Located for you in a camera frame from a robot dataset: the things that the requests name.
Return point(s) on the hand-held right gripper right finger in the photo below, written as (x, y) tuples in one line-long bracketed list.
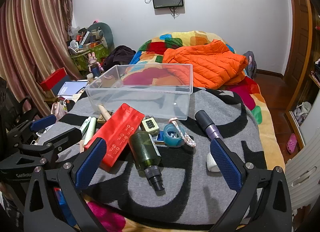
[(225, 164)]

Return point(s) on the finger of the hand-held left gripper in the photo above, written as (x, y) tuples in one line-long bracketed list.
[(62, 138), (43, 122)]

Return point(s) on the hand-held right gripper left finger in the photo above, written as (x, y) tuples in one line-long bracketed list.
[(91, 164)]

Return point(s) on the white tube with green print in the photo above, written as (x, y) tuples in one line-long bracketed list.
[(85, 124)]

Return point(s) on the white green tubes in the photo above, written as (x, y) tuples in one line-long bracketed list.
[(90, 130)]

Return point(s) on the red foil pouch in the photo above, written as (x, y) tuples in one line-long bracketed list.
[(120, 131)]

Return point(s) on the purple black tube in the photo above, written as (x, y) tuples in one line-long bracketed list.
[(207, 124)]

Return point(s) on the dark green spray bottle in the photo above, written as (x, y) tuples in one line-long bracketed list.
[(145, 150)]

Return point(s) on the blue tape roll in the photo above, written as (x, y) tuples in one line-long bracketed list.
[(172, 139)]

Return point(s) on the clear plastic box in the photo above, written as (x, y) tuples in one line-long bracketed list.
[(140, 101)]

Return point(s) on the white bandage roll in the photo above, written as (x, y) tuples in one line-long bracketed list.
[(211, 163)]

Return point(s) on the pink plastic bag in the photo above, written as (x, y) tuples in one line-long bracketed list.
[(58, 111)]

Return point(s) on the blue white notebook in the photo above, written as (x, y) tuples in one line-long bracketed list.
[(70, 88)]

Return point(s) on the red box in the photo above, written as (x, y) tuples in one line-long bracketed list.
[(53, 79)]

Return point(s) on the wooden stick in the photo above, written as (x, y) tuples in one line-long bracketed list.
[(105, 114)]

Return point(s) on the grey black blanket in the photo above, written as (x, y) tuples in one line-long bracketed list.
[(140, 197)]

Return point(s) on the pink clog shoe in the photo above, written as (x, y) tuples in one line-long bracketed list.
[(291, 144)]

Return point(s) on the blue white card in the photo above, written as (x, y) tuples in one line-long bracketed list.
[(158, 138)]

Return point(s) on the green storage box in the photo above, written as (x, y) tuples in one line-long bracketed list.
[(82, 59)]

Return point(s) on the pink rabbit toy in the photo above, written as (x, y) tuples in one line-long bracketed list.
[(93, 60)]

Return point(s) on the white ribbed panel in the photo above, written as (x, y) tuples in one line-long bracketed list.
[(305, 172)]

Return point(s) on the striped curtain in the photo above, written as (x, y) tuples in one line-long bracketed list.
[(30, 34)]

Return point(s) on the white bag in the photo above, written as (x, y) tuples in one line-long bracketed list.
[(302, 111)]

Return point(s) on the dark cloth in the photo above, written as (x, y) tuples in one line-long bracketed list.
[(120, 55)]

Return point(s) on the orange puffer jacket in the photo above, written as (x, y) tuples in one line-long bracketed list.
[(207, 64)]

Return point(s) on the grey backpack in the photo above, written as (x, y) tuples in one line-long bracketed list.
[(251, 64)]

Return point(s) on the grey neck pillow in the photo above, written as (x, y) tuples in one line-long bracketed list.
[(108, 34)]

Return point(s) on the colourful patchwork blanket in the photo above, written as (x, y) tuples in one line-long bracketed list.
[(155, 46)]

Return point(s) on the wooden door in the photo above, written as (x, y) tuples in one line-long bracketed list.
[(300, 34)]

